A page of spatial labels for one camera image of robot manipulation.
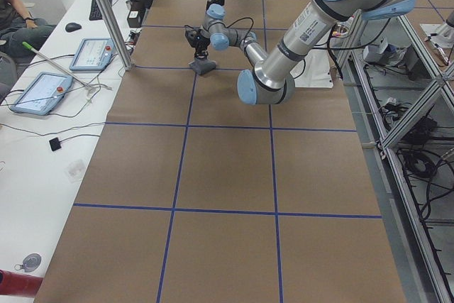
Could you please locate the black keyboard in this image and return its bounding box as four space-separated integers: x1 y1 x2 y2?
88 0 114 21

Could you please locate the seated person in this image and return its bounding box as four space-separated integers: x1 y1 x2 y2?
1 0 56 58

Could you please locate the pink and grey towel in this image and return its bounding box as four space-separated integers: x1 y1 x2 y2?
189 59 216 75

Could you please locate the black computer mouse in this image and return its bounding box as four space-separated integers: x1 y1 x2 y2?
65 22 82 33

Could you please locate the teach pendant tablet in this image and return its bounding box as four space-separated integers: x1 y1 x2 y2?
70 38 115 72
10 72 73 116

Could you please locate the aluminium frame post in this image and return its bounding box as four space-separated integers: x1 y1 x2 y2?
96 0 133 71

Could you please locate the near teach pendant tablet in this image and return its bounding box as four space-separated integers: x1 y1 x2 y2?
10 72 73 116

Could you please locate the far teach pendant tablet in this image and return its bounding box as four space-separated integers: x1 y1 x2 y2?
70 38 115 72

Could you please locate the round metal disc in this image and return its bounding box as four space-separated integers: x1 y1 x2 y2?
14 253 42 273

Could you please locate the red cylinder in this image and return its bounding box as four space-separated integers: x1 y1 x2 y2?
0 270 43 298

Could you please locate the white pedestal column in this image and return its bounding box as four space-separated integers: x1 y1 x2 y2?
291 50 333 89

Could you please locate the aluminium side frame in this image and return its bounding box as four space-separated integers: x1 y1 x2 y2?
333 6 453 302

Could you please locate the metal rod green tip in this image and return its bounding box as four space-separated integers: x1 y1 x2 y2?
22 41 94 90

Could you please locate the small black square pad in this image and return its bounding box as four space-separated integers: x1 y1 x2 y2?
49 137 62 152

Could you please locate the black box with label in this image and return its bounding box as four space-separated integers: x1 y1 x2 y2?
127 1 148 28

